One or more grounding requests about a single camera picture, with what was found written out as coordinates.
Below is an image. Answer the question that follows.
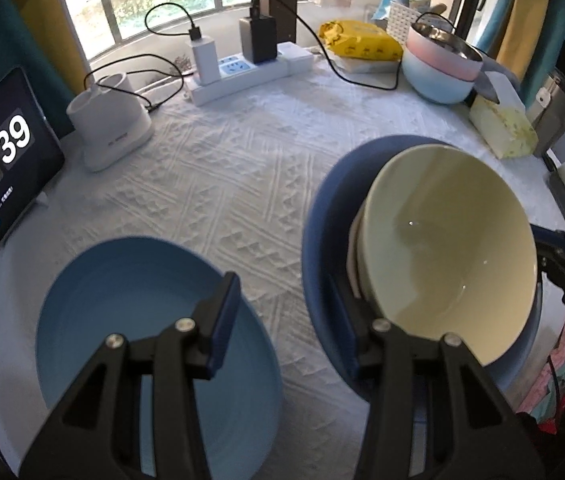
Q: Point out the pale green bowl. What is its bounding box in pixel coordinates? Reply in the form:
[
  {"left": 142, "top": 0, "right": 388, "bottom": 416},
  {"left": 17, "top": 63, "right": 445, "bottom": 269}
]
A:
[{"left": 360, "top": 144, "right": 538, "bottom": 367}]

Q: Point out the steel flask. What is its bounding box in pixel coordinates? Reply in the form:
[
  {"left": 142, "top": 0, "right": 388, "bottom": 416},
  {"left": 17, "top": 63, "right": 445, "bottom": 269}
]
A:
[{"left": 527, "top": 67, "right": 565, "bottom": 157}]

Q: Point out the yellow curtain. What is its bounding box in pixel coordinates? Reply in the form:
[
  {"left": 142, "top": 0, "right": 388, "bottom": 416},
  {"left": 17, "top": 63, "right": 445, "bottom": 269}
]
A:
[
  {"left": 495, "top": 0, "right": 556, "bottom": 58},
  {"left": 5, "top": 0, "right": 88, "bottom": 94}
]

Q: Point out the colourful patterned cloth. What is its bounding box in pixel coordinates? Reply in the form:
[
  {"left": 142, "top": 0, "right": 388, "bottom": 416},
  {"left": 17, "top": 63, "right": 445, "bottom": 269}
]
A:
[{"left": 517, "top": 310, "right": 565, "bottom": 438}]

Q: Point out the white desk lamp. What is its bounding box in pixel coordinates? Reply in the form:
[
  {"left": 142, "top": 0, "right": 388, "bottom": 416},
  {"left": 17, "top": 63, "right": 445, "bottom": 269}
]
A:
[{"left": 66, "top": 73, "right": 155, "bottom": 172}]

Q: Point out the white textured tablecloth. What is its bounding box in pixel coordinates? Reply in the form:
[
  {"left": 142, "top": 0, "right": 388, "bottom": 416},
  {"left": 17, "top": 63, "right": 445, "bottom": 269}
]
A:
[{"left": 0, "top": 55, "right": 565, "bottom": 480}]

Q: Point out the grey cloth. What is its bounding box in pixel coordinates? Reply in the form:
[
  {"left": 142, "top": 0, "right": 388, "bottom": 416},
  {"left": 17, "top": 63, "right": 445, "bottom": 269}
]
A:
[{"left": 477, "top": 57, "right": 519, "bottom": 87}]

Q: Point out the white charger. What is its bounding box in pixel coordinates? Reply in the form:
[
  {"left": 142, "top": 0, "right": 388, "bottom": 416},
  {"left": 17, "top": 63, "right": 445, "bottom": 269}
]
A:
[{"left": 191, "top": 35, "right": 222, "bottom": 86}]

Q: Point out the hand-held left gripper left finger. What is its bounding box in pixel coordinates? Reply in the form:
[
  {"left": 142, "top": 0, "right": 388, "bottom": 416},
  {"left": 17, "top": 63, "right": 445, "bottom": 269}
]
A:
[{"left": 20, "top": 271, "right": 242, "bottom": 480}]

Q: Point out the pink steel-lined bowl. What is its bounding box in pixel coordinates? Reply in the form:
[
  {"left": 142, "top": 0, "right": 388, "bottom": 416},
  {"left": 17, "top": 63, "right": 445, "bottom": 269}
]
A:
[{"left": 407, "top": 22, "right": 484, "bottom": 84}]

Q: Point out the light blue bowl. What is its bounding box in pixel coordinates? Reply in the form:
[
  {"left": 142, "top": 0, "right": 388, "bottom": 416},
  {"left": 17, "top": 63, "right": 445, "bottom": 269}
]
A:
[{"left": 401, "top": 52, "right": 478, "bottom": 106}]

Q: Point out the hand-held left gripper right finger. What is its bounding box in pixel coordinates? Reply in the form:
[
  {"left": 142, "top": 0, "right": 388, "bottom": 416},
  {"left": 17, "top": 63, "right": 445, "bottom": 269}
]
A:
[{"left": 327, "top": 274, "right": 546, "bottom": 480}]

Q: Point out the black charger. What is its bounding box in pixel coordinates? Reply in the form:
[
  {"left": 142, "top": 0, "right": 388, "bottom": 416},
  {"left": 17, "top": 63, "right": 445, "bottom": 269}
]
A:
[{"left": 239, "top": 7, "right": 278, "bottom": 64}]

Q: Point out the blue plate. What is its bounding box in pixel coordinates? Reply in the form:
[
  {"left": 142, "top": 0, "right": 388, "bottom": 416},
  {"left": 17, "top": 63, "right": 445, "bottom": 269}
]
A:
[{"left": 36, "top": 236, "right": 283, "bottom": 480}]

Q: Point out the large blue bowl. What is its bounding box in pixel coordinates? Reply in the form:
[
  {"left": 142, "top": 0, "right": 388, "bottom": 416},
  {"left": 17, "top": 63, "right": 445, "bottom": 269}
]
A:
[{"left": 301, "top": 135, "right": 543, "bottom": 403}]

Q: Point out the black cable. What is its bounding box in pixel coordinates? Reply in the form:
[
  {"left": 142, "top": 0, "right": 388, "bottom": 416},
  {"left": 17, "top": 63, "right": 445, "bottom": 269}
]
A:
[
  {"left": 257, "top": 0, "right": 404, "bottom": 92},
  {"left": 85, "top": 54, "right": 184, "bottom": 112},
  {"left": 145, "top": 4, "right": 204, "bottom": 42}
]

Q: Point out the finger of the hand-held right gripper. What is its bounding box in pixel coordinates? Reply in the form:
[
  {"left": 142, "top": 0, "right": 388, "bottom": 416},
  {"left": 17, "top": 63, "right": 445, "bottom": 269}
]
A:
[
  {"left": 537, "top": 255, "right": 565, "bottom": 286},
  {"left": 531, "top": 225, "right": 565, "bottom": 256}
]

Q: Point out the yellow tissue box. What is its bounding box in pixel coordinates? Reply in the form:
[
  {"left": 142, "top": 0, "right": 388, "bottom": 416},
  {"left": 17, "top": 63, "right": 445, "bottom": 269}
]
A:
[{"left": 469, "top": 71, "right": 539, "bottom": 160}]

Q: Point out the yellow packet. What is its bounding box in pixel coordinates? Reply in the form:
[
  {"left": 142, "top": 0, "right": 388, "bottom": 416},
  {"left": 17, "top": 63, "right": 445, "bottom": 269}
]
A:
[{"left": 319, "top": 20, "right": 405, "bottom": 61}]

